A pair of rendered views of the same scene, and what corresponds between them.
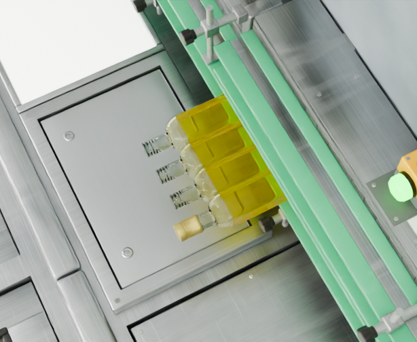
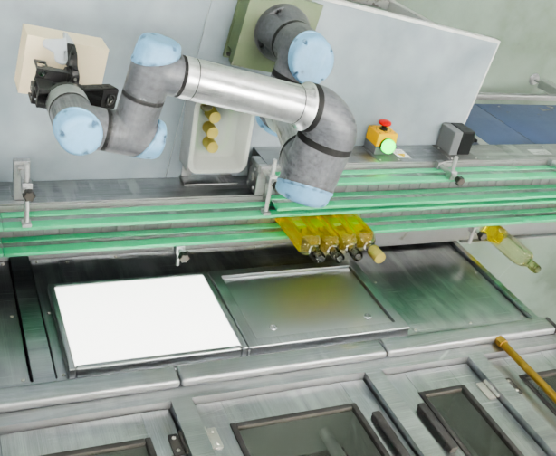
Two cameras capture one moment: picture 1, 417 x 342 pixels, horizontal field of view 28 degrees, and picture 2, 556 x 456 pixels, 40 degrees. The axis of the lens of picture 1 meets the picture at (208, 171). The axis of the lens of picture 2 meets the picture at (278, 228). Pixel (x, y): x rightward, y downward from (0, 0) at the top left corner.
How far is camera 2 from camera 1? 2.10 m
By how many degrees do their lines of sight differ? 65
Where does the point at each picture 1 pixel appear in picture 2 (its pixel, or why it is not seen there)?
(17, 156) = (286, 356)
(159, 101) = (250, 283)
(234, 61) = not seen: hidden behind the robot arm
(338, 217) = (395, 176)
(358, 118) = not seen: hidden behind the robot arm
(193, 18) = (231, 212)
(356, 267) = (422, 178)
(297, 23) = (275, 155)
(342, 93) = not seen: hidden behind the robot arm
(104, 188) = (319, 318)
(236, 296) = (388, 290)
